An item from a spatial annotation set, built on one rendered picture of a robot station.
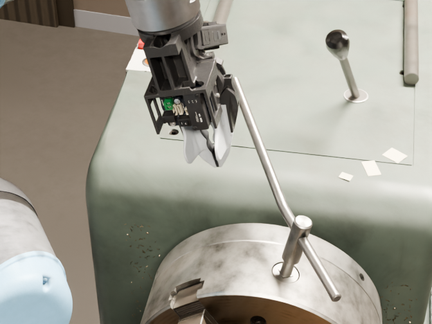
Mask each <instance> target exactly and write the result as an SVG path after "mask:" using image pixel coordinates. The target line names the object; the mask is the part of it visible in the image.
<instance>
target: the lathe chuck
mask: <svg viewBox="0 0 432 324"><path fill-rule="evenodd" d="M284 247H285V246H283V245H279V244H272V243H267V242H252V241H239V242H225V243H220V244H214V245H210V246H206V247H202V248H199V249H196V250H194V251H192V252H189V253H187V254H185V255H183V256H182V257H180V258H178V259H177V260H175V261H174V262H172V263H171V264H170V265H169V266H168V267H167V268H166V269H165V270H164V271H163V272H162V273H161V274H160V275H159V276H158V278H157V279H156V281H155V282H154V285H153V286H152V289H151V291H150V294H149V297H148V301H147V304H146V307H145V311H144V313H143V317H142V320H141V323H140V324H178V323H179V318H180V315H179V314H178V313H177V312H176V311H175V310H174V309H173V308H174V303H175V302H174V301H173V299H172V298H173V296H174V295H176V294H177V293H178V291H180V290H183V289H186V288H188V287H191V286H194V285H197V284H200V283H202V284H203V287H202V289H198V290H197V294H196V296H197V299H198V300H199V301H200V302H201V303H202V305H203V306H204V307H205V308H206V309H207V311H208V312H209V313H210V314H211V315H212V316H213V317H214V318H215V319H216V321H217V322H218V323H219V324H381V323H380V320H379V316H378V313H377V311H376V309H375V307H374V305H373V303H372V301H371V300H370V299H369V297H368V295H367V294H366V293H365V292H364V291H363V289H362V288H361V287H360V286H359V285H358V284H357V283H356V282H355V281H354V280H353V279H351V277H349V276H348V275H347V274H346V273H344V272H343V271H342V270H340V269H338V268H337V267H336V266H334V265H332V264H330V263H329V262H327V261H325V260H323V259H321V258H319V259H320V260H321V262H322V264H323V265H324V267H325V269H326V270H327V272H328V274H329V275H330V277H331V279H332V281H333V282H334V284H335V286H336V287H337V289H338V291H339V292H340V294H341V299H340V300H339V301H337V302H333V301H332V300H331V299H330V297H329V295H328V294H327V292H326V290H325V288H324V286H323V285H322V283H321V282H320V279H319V278H318V276H317V274H316V273H315V271H314V270H313V268H312V266H311V264H310V263H309V261H308V259H307V257H306V256H305V254H304V252H303V253H302V256H301V258H300V262H299V263H298V264H296V265H294V268H295V269H296V270H297V272H298V274H299V279H298V281H296V282H294V283H284V282H281V281H279V280H277V279H276V278H275V277H274V276H273V274H272V268H273V267H274V266H275V265H276V264H281V263H283V259H282V253H283V251H284Z"/></svg>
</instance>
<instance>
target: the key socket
mask: <svg viewBox="0 0 432 324"><path fill-rule="evenodd" d="M282 264H283V263H281V264H276V265H275V266H274V267H273V268H272V274H273V276H274V277H275V278H276V279H277V280H279V281H281V282H284V283H294V282H296V281H298V279H299V274H298V272H297V270H296V269H295V268H294V269H293V270H292V277H288V278H282V276H281V274H280V273H279V271H278V270H279V269H281V267H282Z"/></svg>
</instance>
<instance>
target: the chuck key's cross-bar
mask: <svg viewBox="0 0 432 324"><path fill-rule="evenodd" d="M233 81H234V84H235V85H236V87H237V90H238V94H239V98H240V105H239V107H240V110H241V111H242V115H243V117H244V119H245V122H246V125H247V128H248V130H249V133H250V135H251V138H252V140H253V143H254V146H255V148H256V151H257V154H258V156H259V159H260V162H261V164H262V167H263V169H264V172H265V175H266V177H267V180H268V183H269V186H270V187H271V191H272V193H273V196H274V199H275V201H276V204H277V206H278V209H279V210H280V213H281V214H282V216H283V218H284V219H285V221H286V223H287V225H288V227H289V228H290V229H291V226H292V224H293V220H294V218H295V216H294V215H293V213H292V211H291V209H290V207H289V206H288V204H287V201H286V199H285V196H284V193H283V191H282V188H281V186H280V183H279V181H278V178H277V176H276V173H275V170H274V168H273V165H272V163H271V160H270V158H269V155H268V153H267V150H266V147H265V145H264V142H263V139H262V137H261V135H260V132H259V129H258V127H257V124H256V121H255V119H254V116H253V113H252V112H251V109H250V106H249V104H248V101H247V98H246V96H245V93H244V90H243V88H242V85H241V83H240V80H239V78H237V77H233ZM298 243H299V245H300V247H301V249H302V251H303V252H304V254H305V256H306V257H307V259H308V261H309V263H310V264H311V266H312V268H313V270H314V271H315V273H316V274H317V276H318V278H319V280H320V282H321V283H322V285H323V286H324V288H325V290H326V292H327V294H328V295H329V297H330V299H331V300H332V302H338V301H339V300H340V299H341V294H340V292H339V291H338V289H337V287H336V286H335V284H334V282H333V281H332V279H331V277H330V275H329V274H328V272H327V270H326V269H325V267H324V265H323V264H322V262H321V260H320V258H319V257H318V255H317V254H316V252H315V250H314V248H313V247H312V245H311V243H310V242H309V240H308V238H307V237H302V238H299V239H298Z"/></svg>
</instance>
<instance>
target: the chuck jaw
mask: <svg viewBox="0 0 432 324"><path fill-rule="evenodd" d="M202 288H203V284H202V283H199V284H197V285H194V286H191V287H188V288H186V289H183V290H180V291H178V293H177V294H176V295H174V296H173V298H172V299H173V301H174V302H175V303H174V308H173V309H174V310H175V311H176V312H177V313H178V314H179V315H180V318H179V323H178V324H219V323H218V322H217V321H216V319H215V318H214V317H213V316H212V315H211V314H210V313H209V312H208V311H207V309H206V308H205V307H204V306H203V305H202V303H201V302H200V301H199V300H198V299H197V296H196V294H197V290H198V289H202Z"/></svg>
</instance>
